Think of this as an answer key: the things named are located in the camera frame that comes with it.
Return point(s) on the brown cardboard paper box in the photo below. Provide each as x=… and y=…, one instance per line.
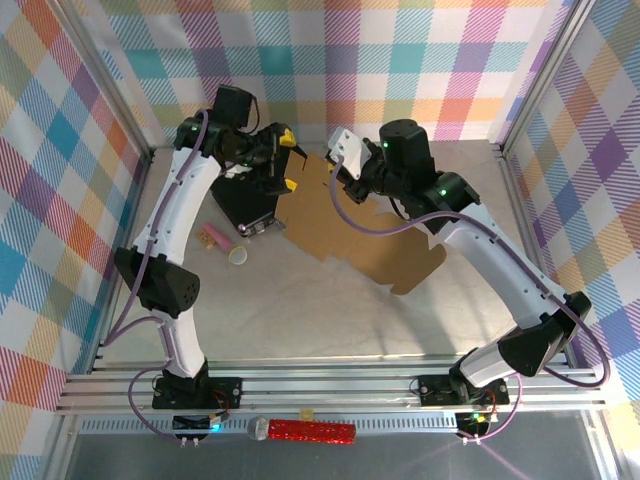
x=350, y=250

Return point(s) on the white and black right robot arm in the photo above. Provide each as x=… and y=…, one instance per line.
x=500, y=265

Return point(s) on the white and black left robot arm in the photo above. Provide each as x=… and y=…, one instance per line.
x=175, y=200

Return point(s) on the black case with chrome latches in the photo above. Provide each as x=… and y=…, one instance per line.
x=245, y=200

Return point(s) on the pink cup with cream rim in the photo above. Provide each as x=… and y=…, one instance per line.
x=220, y=239

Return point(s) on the small wooden block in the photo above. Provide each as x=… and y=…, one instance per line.
x=205, y=238

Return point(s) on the small beige tag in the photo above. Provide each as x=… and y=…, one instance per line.
x=306, y=413

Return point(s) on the perforated metal strip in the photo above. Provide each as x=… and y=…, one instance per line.
x=390, y=425

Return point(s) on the yellow power connector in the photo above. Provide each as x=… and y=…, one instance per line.
x=220, y=415

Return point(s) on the red glitter microphone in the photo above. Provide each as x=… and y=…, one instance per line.
x=310, y=431

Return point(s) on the black left control board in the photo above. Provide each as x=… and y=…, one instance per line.
x=192, y=424

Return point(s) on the black control board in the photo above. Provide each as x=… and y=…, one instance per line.
x=472, y=425
x=192, y=424

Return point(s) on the black right control board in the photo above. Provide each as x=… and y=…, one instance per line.
x=472, y=425

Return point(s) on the aluminium side rail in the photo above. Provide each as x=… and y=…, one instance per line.
x=134, y=210
x=513, y=190

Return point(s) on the aluminium corner post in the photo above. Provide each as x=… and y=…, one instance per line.
x=542, y=75
x=107, y=75

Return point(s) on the aluminium rail frame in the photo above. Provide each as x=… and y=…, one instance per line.
x=325, y=387

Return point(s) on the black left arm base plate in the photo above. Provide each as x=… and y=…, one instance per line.
x=222, y=382

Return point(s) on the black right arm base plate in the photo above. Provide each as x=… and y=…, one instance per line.
x=435, y=390

